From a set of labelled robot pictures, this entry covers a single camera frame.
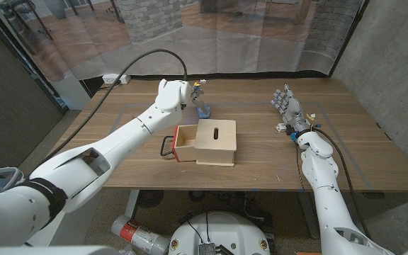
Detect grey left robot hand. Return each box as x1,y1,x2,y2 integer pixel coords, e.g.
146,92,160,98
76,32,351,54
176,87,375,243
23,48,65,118
189,80,211,118

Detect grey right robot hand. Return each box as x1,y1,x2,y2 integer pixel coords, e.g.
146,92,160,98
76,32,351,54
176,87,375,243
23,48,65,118
270,83,315,137

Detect blue toy camera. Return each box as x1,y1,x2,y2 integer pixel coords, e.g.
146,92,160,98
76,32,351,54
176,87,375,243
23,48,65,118
196,106,212,120

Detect wooden drawer with red front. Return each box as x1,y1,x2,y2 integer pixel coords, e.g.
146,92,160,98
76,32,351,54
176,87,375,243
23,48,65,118
159,124,198,163

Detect wooden box with slot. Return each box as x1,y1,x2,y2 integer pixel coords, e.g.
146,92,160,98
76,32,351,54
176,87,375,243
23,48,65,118
193,118,238,167

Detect printed room backdrop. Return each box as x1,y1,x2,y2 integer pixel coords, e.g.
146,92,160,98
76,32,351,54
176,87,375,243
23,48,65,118
0,0,366,81

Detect black backdrop stand pole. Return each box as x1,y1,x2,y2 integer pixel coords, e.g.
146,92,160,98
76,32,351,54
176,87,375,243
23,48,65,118
0,0,69,115
329,0,371,76

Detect white power strip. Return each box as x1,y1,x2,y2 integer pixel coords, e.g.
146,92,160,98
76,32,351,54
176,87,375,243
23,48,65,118
101,73,132,85

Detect black round fan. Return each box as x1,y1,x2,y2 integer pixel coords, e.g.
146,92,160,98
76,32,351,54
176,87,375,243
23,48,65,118
135,190,165,210

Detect white table leg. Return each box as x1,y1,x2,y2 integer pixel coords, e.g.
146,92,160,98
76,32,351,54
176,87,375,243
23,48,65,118
124,189,140,219

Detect white round robot torso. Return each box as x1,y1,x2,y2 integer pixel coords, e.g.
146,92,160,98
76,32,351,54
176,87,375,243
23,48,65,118
168,211,271,255

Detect white cylinder with red label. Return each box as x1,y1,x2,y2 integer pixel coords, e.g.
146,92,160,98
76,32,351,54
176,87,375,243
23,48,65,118
110,214,171,255

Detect white grey rounded stand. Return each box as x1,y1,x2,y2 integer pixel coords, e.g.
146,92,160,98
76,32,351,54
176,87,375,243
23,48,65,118
0,166,24,185

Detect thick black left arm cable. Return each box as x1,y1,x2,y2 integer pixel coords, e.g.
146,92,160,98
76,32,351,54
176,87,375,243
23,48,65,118
42,48,189,166

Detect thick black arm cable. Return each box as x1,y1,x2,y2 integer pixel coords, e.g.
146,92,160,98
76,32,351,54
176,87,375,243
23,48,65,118
42,48,189,166
313,127,371,238

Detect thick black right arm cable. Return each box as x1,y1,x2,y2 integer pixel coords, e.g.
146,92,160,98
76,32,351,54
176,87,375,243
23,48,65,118
313,127,371,238

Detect black floor cable tangle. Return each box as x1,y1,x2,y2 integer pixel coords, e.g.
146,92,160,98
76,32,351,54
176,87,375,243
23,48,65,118
188,191,274,227

